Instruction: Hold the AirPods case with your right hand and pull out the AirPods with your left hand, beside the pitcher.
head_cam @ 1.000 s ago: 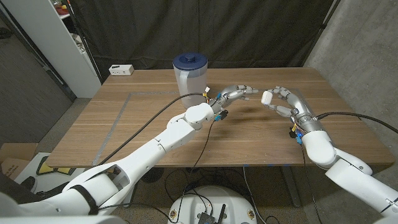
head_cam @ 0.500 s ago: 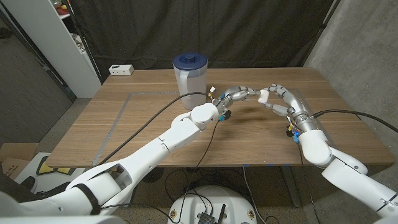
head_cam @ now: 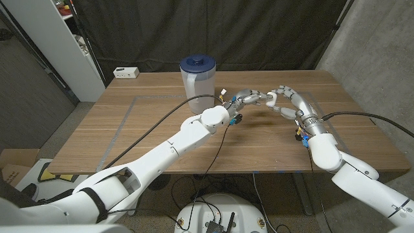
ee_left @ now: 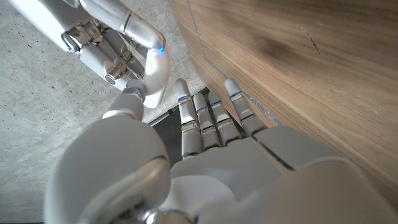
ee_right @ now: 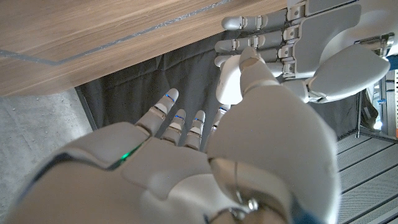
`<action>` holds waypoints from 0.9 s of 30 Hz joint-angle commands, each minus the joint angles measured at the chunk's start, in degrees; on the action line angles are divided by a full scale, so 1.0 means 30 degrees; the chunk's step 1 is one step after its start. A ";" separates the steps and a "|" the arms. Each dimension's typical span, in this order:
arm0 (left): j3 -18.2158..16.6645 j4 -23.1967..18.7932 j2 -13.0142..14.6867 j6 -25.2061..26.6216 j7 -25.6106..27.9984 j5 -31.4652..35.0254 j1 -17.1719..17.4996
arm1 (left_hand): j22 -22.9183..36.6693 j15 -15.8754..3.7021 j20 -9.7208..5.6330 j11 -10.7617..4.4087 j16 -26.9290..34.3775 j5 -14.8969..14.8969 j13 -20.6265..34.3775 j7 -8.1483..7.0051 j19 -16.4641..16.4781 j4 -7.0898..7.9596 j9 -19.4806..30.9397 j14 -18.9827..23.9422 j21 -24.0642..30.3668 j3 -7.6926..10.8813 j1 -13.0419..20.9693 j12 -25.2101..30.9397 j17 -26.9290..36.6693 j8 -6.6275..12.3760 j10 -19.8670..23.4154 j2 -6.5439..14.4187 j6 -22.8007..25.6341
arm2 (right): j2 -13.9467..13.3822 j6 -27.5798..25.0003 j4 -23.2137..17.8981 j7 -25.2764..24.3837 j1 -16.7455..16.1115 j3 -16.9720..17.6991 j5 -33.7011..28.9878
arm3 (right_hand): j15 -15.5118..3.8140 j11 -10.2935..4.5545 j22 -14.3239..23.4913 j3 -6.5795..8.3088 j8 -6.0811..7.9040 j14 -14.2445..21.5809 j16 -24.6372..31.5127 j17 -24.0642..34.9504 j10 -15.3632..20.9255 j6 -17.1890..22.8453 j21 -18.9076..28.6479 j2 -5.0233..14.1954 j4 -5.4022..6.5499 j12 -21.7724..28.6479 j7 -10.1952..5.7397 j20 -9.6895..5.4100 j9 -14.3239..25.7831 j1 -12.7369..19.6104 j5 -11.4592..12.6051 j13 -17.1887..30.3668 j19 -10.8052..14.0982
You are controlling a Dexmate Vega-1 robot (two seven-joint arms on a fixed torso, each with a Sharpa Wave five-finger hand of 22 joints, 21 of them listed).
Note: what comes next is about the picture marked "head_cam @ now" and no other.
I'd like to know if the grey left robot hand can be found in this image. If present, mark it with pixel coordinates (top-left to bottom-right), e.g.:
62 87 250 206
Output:
223 88 275 119

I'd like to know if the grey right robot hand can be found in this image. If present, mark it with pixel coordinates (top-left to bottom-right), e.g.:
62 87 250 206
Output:
268 85 328 136

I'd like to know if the white AirPods case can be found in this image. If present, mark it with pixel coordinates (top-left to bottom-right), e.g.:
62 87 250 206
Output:
265 91 278 107

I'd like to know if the frosted pitcher with blue lid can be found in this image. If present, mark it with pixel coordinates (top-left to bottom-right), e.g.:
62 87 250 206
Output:
179 54 217 115

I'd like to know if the black backdrop curtain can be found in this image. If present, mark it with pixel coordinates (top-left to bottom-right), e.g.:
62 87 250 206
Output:
69 0 350 87

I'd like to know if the black backdrop stand pole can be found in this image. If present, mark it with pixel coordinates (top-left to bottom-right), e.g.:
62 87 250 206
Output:
69 0 107 87
314 0 356 71

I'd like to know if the grey table leg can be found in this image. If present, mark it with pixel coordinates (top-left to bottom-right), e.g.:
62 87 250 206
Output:
290 173 314 217

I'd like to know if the white power strip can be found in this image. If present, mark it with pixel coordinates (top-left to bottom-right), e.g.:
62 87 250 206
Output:
113 67 140 80

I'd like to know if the black round floor fan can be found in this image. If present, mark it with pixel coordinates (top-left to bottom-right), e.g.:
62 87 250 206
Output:
147 173 171 191

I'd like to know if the white robot torso base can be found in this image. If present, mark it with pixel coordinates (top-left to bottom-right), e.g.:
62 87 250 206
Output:
173 193 268 233

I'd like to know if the black torso antenna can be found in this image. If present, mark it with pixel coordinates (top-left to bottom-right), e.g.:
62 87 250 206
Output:
226 212 236 233

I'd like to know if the black torso computer module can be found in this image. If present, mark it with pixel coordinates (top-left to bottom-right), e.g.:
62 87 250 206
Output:
205 219 226 233

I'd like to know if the white table leg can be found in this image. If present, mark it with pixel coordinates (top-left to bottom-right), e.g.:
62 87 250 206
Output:
127 197 143 217

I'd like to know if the white shelf cabinet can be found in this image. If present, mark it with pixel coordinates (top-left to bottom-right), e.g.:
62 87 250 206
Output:
0 0 107 103

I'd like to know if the white yellow black floor base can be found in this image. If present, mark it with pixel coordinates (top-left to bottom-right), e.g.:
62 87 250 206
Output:
14 158 82 203

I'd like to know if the plain cardboard box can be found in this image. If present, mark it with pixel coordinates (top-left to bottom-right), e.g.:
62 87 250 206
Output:
0 148 40 168

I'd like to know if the printed cardboard box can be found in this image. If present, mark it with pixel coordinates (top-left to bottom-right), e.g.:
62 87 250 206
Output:
0 163 24 188

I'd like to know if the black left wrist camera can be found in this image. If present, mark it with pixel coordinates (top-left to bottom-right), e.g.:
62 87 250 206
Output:
228 113 243 126

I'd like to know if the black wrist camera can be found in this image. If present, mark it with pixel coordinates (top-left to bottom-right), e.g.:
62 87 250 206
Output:
294 128 311 148
228 113 243 126

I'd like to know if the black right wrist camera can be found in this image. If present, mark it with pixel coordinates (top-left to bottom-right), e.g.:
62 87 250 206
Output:
294 128 311 148

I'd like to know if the thin black left wrist cable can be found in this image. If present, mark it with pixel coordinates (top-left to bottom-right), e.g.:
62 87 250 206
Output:
186 125 231 232

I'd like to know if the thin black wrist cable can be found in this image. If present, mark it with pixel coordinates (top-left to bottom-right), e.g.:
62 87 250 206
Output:
186 125 231 232
307 147 329 233

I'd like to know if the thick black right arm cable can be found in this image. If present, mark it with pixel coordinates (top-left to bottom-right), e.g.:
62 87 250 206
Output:
321 111 414 139

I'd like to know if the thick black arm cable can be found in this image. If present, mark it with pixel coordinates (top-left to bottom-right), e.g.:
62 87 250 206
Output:
102 94 224 171
321 111 414 139

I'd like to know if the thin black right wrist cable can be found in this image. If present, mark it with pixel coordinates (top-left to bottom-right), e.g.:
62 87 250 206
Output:
307 147 329 233

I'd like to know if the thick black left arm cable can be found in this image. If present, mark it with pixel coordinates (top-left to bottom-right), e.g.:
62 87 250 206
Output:
102 94 224 171

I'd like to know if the grey floor cable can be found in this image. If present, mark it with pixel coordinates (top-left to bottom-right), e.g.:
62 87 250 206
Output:
252 172 278 233

